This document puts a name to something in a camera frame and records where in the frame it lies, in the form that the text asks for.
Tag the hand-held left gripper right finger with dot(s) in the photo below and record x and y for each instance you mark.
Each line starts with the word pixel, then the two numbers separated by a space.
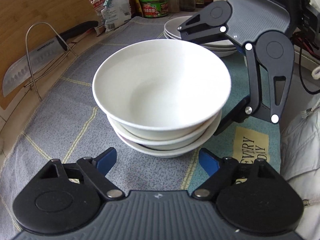
pixel 208 162

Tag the green round tin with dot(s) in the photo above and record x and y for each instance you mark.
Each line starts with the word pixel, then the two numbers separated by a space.
pixel 153 7

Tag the bamboo cutting board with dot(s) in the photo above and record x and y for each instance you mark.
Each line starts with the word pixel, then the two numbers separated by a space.
pixel 37 5

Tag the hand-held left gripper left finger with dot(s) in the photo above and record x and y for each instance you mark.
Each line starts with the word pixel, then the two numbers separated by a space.
pixel 107 161

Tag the white plastic bag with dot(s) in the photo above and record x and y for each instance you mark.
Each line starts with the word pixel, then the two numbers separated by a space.
pixel 112 10

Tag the dark sauce bottle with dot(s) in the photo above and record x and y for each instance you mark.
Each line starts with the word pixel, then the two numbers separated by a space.
pixel 135 5

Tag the white floral bowl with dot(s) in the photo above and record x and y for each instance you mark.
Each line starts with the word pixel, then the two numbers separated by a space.
pixel 210 130
pixel 162 152
pixel 160 85

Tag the grey checked cloth mat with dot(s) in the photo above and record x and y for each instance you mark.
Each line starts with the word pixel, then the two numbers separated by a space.
pixel 62 130

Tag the yellow-capped spice jar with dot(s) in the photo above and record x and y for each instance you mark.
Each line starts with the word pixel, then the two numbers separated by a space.
pixel 172 2

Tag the person's light jacket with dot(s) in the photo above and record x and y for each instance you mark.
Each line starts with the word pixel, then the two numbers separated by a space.
pixel 300 142

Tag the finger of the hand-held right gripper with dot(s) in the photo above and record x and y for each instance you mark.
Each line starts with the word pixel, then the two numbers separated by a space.
pixel 252 85
pixel 200 36

